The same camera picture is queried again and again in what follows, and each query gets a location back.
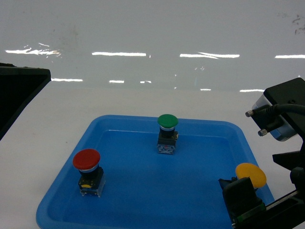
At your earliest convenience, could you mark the blue plastic tray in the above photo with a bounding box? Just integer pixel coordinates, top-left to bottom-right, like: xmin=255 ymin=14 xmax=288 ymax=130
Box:
xmin=36 ymin=114 xmax=275 ymax=229

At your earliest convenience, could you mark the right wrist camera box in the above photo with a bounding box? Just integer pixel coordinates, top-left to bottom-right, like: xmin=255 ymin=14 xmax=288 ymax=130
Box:
xmin=245 ymin=77 xmax=305 ymax=142

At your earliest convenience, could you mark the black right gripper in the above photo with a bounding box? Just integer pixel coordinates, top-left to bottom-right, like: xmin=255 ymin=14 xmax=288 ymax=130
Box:
xmin=218 ymin=145 xmax=305 ymax=229

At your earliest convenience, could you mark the green mushroom push button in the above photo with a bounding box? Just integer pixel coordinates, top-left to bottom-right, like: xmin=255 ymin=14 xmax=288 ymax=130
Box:
xmin=157 ymin=114 xmax=178 ymax=155

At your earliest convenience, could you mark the white whiteboard panel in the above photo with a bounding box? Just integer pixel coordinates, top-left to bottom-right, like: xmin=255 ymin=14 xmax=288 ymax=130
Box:
xmin=0 ymin=0 xmax=305 ymax=92

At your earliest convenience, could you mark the yellow mushroom push button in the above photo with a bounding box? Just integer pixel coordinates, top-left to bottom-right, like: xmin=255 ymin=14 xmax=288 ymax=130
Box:
xmin=232 ymin=163 xmax=267 ymax=189

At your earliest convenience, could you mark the red mushroom push button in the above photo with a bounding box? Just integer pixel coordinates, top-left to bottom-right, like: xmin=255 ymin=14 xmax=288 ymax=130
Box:
xmin=72 ymin=148 xmax=105 ymax=198

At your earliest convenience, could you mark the black right camera cable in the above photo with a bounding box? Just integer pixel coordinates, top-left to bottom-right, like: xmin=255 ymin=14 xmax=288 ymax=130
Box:
xmin=266 ymin=104 xmax=305 ymax=117

